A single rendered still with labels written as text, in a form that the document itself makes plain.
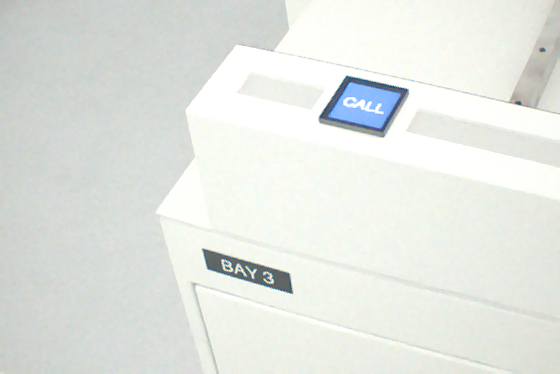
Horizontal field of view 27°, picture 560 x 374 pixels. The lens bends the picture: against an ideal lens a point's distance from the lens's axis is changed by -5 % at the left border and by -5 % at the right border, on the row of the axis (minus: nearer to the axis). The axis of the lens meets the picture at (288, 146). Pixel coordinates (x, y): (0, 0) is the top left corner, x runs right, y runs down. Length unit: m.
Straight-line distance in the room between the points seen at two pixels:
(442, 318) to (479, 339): 0.04
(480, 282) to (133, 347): 1.18
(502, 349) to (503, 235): 0.15
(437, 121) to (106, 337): 1.25
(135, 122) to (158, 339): 0.60
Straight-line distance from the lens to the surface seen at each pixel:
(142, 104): 2.56
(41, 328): 2.17
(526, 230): 0.93
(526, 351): 1.04
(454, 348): 1.07
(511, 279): 0.97
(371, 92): 0.98
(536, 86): 1.16
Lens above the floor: 1.59
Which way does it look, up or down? 42 degrees down
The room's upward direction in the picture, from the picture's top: 9 degrees counter-clockwise
